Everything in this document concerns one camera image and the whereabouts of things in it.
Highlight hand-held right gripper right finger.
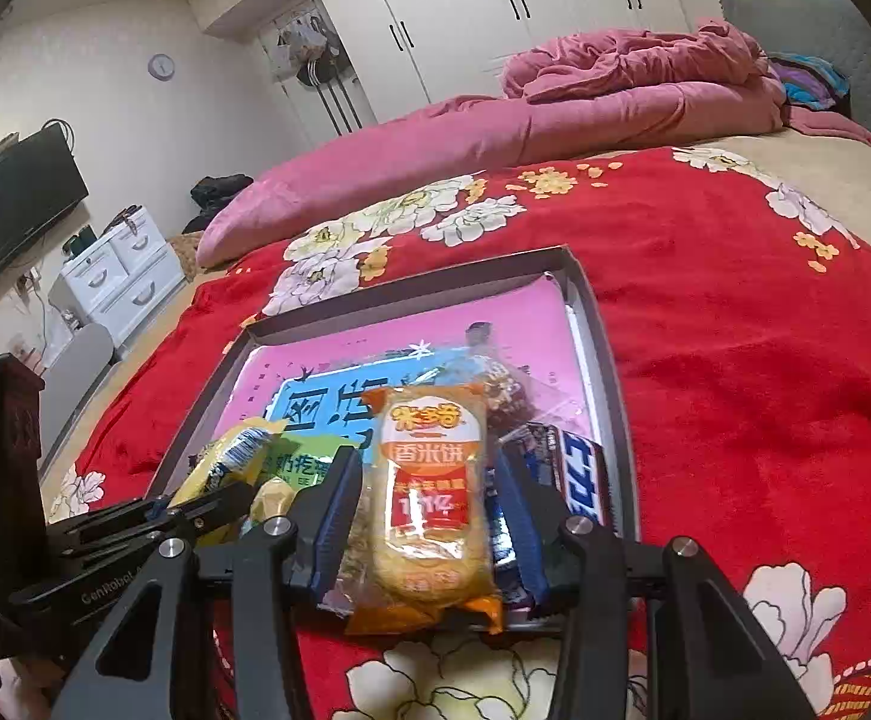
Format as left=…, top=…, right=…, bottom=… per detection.
left=496, top=450, right=819, bottom=720

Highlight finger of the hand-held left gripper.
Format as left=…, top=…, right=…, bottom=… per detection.
left=49, top=495, right=173, bottom=541
left=60, top=481, right=256, bottom=567

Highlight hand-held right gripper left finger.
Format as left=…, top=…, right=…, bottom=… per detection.
left=49, top=446, right=365, bottom=720

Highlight clear packet of pale biscuits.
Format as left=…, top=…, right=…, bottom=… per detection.
left=322, top=465, right=387, bottom=616

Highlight blue snack packet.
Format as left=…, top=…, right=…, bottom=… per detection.
left=480, top=457, right=541, bottom=612

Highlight yellow snack packet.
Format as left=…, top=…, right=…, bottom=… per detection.
left=169, top=420, right=286, bottom=548

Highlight clear packet round pastry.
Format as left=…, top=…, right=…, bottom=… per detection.
left=247, top=474, right=305, bottom=537

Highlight green snack packet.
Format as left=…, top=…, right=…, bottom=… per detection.
left=251, top=431, right=342, bottom=492

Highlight dark chocolate bar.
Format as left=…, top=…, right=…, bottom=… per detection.
left=521, top=422, right=616, bottom=533

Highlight orange rice cracker packet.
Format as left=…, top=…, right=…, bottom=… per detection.
left=334, top=382, right=507, bottom=635

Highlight clear-wrapped brown cake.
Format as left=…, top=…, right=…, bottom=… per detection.
left=435, top=322, right=556, bottom=451

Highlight grey shallow cardboard box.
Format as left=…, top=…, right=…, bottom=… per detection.
left=146, top=244, right=642, bottom=616

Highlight pale grey chair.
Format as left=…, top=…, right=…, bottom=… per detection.
left=37, top=322, right=117, bottom=470

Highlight white drawer chest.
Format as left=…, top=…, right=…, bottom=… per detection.
left=49, top=208, right=185, bottom=350

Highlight brown patterned cloth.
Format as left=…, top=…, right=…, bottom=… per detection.
left=167, top=231, right=207, bottom=282

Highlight red floral blanket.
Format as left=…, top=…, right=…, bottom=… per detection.
left=45, top=146, right=871, bottom=720

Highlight pile of black clothes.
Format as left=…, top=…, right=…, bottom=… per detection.
left=180, top=174, right=255, bottom=233

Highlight black television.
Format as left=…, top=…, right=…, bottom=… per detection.
left=0, top=124, right=91, bottom=293

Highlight pink quilt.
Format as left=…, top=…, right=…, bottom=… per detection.
left=196, top=19, right=871, bottom=269

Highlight hanging bags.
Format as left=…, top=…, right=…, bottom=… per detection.
left=270, top=11, right=365, bottom=132

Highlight white wardrobe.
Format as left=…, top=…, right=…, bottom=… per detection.
left=187, top=0, right=695, bottom=128

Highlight purple and blue cloth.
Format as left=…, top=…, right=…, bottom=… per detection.
left=769, top=52, right=852, bottom=117

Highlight grey padded headboard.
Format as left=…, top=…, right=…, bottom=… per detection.
left=716, top=0, right=871, bottom=158

